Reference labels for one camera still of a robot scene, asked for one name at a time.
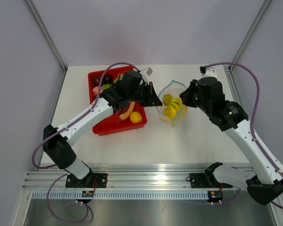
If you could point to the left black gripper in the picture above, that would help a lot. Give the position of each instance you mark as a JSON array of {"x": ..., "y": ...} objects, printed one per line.
[{"x": 152, "y": 99}]

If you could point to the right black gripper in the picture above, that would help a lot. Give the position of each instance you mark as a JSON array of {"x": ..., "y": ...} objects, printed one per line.
[{"x": 186, "y": 96}]

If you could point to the yellow banana bunch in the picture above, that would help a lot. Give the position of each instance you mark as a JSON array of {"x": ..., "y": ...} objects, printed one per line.
[{"x": 174, "y": 108}]

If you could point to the clear zip top bag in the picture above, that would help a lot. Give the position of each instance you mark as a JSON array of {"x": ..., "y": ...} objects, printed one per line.
[{"x": 174, "y": 88}]

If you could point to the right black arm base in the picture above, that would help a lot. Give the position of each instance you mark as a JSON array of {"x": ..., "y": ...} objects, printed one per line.
[{"x": 206, "y": 179}]

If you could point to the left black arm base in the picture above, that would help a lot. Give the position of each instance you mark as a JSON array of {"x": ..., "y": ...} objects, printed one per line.
[{"x": 97, "y": 180}]

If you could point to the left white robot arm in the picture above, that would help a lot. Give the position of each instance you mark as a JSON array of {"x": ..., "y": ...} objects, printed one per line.
[{"x": 58, "y": 141}]

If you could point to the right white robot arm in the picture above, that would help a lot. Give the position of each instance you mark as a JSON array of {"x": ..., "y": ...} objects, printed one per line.
[{"x": 265, "y": 183}]

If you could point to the yellow lemon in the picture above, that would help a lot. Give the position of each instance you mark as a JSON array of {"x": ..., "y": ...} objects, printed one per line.
[{"x": 136, "y": 117}]

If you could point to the red plastic tray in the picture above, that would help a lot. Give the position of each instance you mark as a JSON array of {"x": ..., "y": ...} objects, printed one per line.
[{"x": 109, "y": 125}]

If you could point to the pink dragon fruit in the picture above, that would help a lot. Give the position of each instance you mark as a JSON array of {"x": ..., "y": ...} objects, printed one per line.
[{"x": 120, "y": 76}]

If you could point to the green star fruit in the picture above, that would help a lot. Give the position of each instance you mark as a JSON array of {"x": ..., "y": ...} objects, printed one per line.
[{"x": 106, "y": 86}]

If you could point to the pink peach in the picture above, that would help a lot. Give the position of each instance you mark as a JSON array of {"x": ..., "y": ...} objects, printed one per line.
[{"x": 96, "y": 90}]

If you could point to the dark red apple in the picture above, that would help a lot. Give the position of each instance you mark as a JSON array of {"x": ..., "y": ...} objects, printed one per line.
[{"x": 96, "y": 80}]

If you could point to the right small circuit board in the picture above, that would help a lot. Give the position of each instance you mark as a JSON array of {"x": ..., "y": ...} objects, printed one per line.
[{"x": 215, "y": 195}]

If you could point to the small circuit board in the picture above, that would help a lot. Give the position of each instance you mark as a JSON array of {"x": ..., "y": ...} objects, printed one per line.
[
  {"x": 88, "y": 194},
  {"x": 215, "y": 195}
]

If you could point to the left small circuit board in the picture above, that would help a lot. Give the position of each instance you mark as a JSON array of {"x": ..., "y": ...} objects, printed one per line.
[{"x": 88, "y": 194}]

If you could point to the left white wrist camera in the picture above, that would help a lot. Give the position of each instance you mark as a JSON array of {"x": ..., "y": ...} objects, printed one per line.
[{"x": 146, "y": 74}]

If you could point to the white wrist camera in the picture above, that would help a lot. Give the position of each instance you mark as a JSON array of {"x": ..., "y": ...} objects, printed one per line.
[
  {"x": 208, "y": 72},
  {"x": 146, "y": 74}
]

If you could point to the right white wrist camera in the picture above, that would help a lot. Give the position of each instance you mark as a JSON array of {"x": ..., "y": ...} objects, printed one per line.
[{"x": 208, "y": 72}]

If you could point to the aluminium rail front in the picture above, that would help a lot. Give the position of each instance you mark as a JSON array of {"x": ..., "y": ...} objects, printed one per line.
[{"x": 125, "y": 176}]

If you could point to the right aluminium frame post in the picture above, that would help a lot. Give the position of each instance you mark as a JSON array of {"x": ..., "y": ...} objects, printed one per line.
[{"x": 252, "y": 29}]

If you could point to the aluminium frame post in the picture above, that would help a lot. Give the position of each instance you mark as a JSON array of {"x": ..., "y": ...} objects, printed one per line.
[
  {"x": 252, "y": 29},
  {"x": 33, "y": 9}
]

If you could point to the white slotted cable duct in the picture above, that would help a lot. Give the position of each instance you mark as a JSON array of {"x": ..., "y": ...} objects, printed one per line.
[{"x": 125, "y": 195}]

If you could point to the left aluminium frame post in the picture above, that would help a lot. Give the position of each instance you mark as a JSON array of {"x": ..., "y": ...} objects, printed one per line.
[{"x": 33, "y": 9}]

